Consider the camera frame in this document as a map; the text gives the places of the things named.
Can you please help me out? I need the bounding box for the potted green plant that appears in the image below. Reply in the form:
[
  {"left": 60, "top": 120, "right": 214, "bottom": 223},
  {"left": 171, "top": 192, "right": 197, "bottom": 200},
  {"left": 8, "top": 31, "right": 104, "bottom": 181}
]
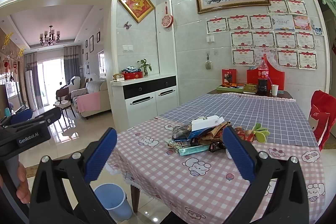
[{"left": 137, "top": 58, "right": 152, "bottom": 77}]

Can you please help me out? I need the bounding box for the white black sideboard cabinet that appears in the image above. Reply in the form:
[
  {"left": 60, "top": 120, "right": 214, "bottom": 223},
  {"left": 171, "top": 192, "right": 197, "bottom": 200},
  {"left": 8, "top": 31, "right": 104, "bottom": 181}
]
[{"left": 108, "top": 74, "right": 179, "bottom": 132}]

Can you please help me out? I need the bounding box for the person's left hand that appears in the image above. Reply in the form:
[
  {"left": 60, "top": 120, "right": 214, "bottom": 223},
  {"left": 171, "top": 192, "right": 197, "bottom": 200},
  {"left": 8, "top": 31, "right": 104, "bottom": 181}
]
[{"left": 17, "top": 162, "right": 31, "bottom": 204}]

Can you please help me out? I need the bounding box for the red round tin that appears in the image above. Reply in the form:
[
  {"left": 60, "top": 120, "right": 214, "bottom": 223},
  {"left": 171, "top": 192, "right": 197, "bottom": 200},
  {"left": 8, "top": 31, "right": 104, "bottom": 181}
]
[{"left": 122, "top": 71, "right": 143, "bottom": 80}]

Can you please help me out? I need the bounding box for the teal long wrapper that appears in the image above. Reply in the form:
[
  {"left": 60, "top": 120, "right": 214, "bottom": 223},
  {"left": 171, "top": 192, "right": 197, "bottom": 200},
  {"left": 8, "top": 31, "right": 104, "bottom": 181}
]
[{"left": 178, "top": 145, "right": 210, "bottom": 156}]

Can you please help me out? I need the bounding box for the red chair cover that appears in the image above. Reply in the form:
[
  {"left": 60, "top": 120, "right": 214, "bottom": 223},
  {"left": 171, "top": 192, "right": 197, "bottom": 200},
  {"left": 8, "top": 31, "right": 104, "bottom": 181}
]
[{"left": 308, "top": 90, "right": 335, "bottom": 151}]

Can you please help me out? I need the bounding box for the light blue trash bin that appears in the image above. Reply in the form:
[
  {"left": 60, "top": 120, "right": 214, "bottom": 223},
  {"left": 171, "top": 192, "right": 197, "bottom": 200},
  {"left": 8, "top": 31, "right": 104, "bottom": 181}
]
[{"left": 94, "top": 183, "right": 133, "bottom": 222}]

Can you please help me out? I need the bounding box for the beige sofa pink blanket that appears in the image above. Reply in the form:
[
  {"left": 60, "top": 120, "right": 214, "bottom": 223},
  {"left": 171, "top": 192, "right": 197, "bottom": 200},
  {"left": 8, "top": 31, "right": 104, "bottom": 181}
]
[{"left": 71, "top": 81, "right": 111, "bottom": 119}]

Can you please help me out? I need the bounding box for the grey grid tablecloth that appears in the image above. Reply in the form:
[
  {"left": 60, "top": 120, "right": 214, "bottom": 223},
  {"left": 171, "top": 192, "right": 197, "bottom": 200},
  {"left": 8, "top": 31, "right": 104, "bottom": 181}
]
[{"left": 162, "top": 93, "right": 318, "bottom": 147}]

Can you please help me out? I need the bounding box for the cola bottle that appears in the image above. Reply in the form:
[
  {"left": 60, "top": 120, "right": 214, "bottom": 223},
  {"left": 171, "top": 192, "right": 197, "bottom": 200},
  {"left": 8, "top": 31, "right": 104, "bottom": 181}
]
[{"left": 257, "top": 53, "right": 269, "bottom": 96}]

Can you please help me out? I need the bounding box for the green plush leaf toy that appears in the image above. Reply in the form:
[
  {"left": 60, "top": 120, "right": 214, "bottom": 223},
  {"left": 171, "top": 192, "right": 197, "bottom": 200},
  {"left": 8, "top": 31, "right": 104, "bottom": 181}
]
[{"left": 252, "top": 123, "right": 270, "bottom": 143}]

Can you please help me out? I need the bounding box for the white paper cup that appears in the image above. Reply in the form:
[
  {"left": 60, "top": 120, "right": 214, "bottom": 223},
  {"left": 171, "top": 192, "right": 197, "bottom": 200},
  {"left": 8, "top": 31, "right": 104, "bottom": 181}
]
[{"left": 271, "top": 85, "right": 278, "bottom": 97}]

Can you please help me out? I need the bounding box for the white paper box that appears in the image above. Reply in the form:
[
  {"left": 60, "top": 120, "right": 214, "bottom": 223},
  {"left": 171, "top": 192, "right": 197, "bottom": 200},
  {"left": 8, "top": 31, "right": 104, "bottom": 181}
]
[{"left": 191, "top": 115, "right": 224, "bottom": 131}]

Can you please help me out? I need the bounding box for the red gift box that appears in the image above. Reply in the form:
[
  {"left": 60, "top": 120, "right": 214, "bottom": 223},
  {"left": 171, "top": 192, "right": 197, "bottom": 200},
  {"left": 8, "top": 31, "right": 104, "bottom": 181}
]
[{"left": 247, "top": 61, "right": 285, "bottom": 91}]

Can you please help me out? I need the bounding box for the dark wooden chair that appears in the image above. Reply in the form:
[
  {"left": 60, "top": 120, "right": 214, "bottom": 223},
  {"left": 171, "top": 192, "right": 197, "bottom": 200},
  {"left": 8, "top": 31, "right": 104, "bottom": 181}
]
[{"left": 54, "top": 87, "right": 75, "bottom": 121}]

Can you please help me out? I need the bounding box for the chandelier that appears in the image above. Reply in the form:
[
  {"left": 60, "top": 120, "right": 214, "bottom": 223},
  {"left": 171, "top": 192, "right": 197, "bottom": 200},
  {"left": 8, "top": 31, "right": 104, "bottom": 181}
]
[{"left": 39, "top": 25, "right": 60, "bottom": 47}]

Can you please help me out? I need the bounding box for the red brown paper bag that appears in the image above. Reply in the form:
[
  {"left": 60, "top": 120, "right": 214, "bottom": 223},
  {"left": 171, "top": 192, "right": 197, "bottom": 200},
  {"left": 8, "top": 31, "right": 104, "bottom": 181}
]
[{"left": 198, "top": 122, "right": 231, "bottom": 145}]

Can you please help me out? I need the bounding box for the red gold diamond frame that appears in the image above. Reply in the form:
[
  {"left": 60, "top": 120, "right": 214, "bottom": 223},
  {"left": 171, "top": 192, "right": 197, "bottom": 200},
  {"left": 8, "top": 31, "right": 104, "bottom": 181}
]
[{"left": 118, "top": 0, "right": 155, "bottom": 23}]

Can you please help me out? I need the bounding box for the red round wall ornament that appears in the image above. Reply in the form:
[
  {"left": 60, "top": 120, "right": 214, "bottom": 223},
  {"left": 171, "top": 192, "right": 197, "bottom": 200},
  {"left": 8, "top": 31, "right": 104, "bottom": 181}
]
[{"left": 161, "top": 1, "right": 174, "bottom": 28}]

